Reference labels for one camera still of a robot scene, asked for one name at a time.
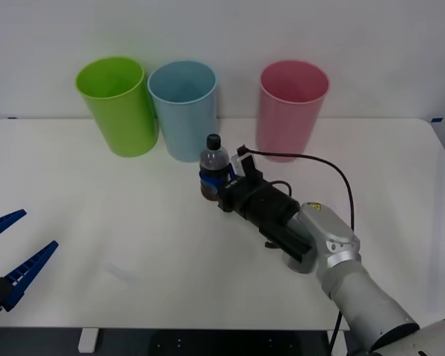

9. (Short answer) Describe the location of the pale blue plastic bin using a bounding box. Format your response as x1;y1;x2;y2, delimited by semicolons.
146;60;219;164

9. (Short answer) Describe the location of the dark drink bottle blue label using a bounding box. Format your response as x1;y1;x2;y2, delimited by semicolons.
199;133;231;204

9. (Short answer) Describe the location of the white table leg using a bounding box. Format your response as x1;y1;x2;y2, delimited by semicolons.
77;328;99;354

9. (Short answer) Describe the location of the pink plastic bin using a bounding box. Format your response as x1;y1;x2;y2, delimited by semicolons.
254;60;331;165

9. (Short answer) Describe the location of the green plastic bin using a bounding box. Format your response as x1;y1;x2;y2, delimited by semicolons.
75;56;159;159

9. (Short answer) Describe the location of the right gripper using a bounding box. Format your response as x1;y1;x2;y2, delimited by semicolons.
198;162;268;217

